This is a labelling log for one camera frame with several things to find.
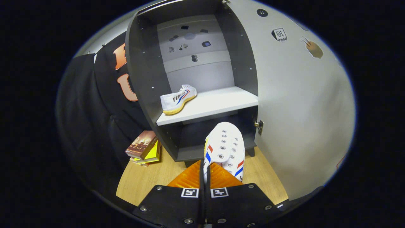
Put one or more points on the beige shoe cabinet door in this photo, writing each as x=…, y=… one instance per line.
x=300, y=110

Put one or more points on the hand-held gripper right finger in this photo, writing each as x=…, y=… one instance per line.
x=240, y=202

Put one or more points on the yellow book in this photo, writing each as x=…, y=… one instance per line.
x=153, y=154

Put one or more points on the brown cover book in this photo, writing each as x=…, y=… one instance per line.
x=140, y=145

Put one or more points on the white striped shoe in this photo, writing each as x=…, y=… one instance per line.
x=226, y=142
x=177, y=99

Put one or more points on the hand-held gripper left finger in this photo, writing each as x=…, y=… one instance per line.
x=174, y=202

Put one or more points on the dark grey shoe cabinet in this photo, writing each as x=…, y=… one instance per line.
x=142, y=79

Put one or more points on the black backdrop cloth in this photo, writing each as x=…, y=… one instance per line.
x=85, y=110

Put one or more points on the white cabinet shelf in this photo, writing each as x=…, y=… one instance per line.
x=215, y=101

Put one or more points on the metal door hinge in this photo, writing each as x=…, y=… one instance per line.
x=259, y=126

